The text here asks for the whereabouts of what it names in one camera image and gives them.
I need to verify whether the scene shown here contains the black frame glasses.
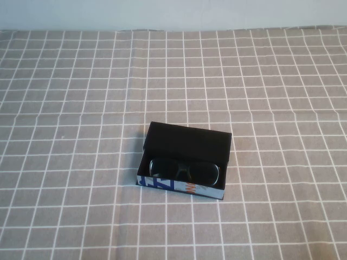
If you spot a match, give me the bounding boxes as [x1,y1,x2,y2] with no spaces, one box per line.
[149,157,222,188]

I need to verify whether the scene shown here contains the black glasses case printed front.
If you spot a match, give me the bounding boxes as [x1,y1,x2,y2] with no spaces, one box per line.
[135,121,233,201]

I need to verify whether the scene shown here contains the grey white-grid tablecloth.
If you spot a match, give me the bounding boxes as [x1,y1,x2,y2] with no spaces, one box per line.
[0,24,347,260]

